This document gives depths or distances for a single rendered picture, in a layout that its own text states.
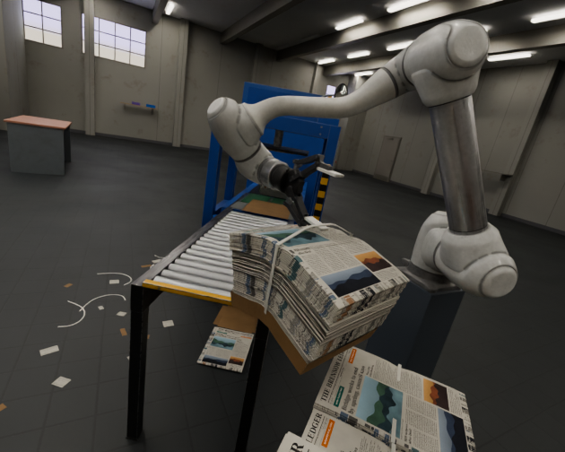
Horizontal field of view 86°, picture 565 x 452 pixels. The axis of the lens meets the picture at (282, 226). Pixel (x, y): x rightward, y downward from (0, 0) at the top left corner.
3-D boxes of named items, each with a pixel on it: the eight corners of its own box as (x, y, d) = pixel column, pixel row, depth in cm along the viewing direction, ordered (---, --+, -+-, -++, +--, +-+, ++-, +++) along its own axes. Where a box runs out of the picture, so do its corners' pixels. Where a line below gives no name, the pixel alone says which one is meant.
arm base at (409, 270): (415, 264, 134) (419, 252, 132) (462, 289, 115) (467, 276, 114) (386, 265, 125) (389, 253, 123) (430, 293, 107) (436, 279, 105)
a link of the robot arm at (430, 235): (439, 260, 125) (457, 210, 119) (467, 282, 108) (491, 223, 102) (403, 255, 124) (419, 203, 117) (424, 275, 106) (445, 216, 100)
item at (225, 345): (241, 373, 186) (242, 371, 186) (197, 362, 188) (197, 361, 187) (253, 335, 222) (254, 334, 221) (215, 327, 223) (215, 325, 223)
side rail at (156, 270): (142, 313, 119) (143, 286, 115) (128, 310, 119) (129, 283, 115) (231, 221, 246) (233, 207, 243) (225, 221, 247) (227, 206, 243)
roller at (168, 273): (268, 290, 127) (268, 292, 132) (160, 266, 129) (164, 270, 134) (265, 301, 125) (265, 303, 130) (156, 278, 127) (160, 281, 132)
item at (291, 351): (371, 337, 88) (378, 327, 86) (300, 376, 69) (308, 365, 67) (334, 298, 97) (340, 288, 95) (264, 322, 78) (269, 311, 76)
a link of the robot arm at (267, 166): (277, 186, 99) (289, 191, 95) (255, 186, 93) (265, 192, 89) (283, 158, 96) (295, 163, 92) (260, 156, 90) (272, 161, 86)
